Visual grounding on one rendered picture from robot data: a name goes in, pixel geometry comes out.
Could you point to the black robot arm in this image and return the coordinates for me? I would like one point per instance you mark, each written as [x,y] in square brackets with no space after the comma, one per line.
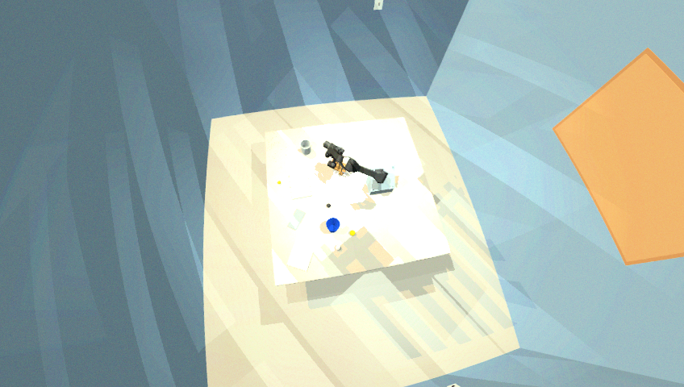
[352,166]

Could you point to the blue cup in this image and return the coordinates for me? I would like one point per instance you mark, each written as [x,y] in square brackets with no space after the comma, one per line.
[333,225]

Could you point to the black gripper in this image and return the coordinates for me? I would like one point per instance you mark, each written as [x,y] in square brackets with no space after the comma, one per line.
[332,164]

